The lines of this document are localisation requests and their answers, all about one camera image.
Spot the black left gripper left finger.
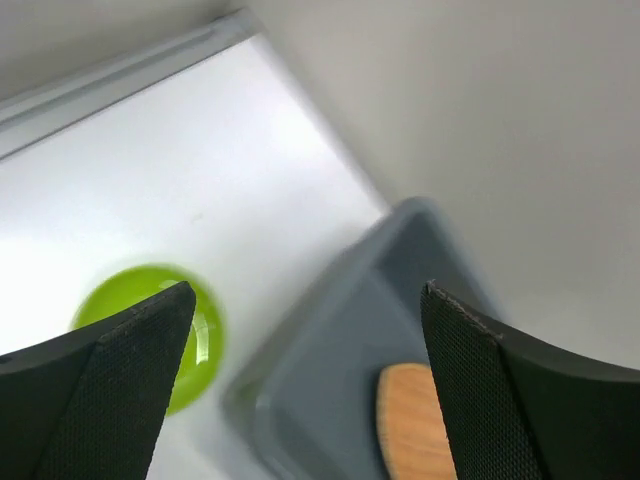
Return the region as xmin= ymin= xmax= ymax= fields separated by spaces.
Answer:
xmin=1 ymin=282 xmax=195 ymax=479

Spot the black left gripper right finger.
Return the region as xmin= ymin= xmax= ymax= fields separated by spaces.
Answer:
xmin=420 ymin=282 xmax=639 ymax=479

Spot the green round plate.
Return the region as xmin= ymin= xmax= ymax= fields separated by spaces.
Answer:
xmin=71 ymin=264 xmax=226 ymax=416

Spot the aluminium table rail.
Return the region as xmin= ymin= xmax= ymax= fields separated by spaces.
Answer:
xmin=1 ymin=9 xmax=257 ymax=159

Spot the grey plastic bin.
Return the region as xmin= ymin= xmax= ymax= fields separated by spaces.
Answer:
xmin=225 ymin=198 xmax=499 ymax=479

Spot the woven bamboo fan plate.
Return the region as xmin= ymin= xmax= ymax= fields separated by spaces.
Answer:
xmin=376 ymin=363 xmax=456 ymax=479

